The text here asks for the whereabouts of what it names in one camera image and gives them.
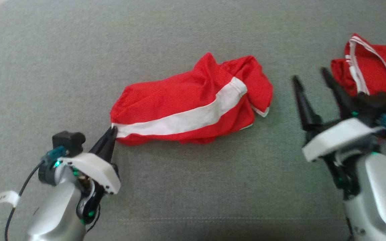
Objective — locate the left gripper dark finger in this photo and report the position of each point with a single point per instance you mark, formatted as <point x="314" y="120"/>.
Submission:
<point x="110" y="152"/>
<point x="102" y="144"/>

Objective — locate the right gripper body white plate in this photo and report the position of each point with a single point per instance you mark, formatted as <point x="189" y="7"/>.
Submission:
<point x="333" y="137"/>

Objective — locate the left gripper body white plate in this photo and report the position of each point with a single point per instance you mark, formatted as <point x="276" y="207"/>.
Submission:
<point x="95" y="169"/>

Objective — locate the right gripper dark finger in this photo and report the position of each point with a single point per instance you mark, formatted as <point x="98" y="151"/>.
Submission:
<point x="343" y="100"/>
<point x="308" y="112"/>

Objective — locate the red jersey with white trim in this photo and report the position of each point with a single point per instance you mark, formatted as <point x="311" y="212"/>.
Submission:
<point x="384" y="67"/>

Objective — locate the red shorts with white stripe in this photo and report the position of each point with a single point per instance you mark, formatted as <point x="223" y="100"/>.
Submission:
<point x="179" y="97"/>

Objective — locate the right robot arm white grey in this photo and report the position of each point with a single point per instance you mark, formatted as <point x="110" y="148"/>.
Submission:
<point x="377" y="194"/>

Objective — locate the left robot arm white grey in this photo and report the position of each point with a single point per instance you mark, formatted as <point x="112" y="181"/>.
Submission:
<point x="55" y="211"/>

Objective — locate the grey sofa seat cushion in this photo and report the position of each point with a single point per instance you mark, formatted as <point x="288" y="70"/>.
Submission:
<point x="193" y="33"/>

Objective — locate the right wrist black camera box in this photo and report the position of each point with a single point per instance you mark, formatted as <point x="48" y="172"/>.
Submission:
<point x="377" y="103"/>

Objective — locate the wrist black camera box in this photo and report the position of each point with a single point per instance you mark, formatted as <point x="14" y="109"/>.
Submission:
<point x="67" y="140"/>
<point x="377" y="103"/>

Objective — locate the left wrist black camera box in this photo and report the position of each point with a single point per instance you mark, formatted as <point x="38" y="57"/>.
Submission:
<point x="67" y="140"/>

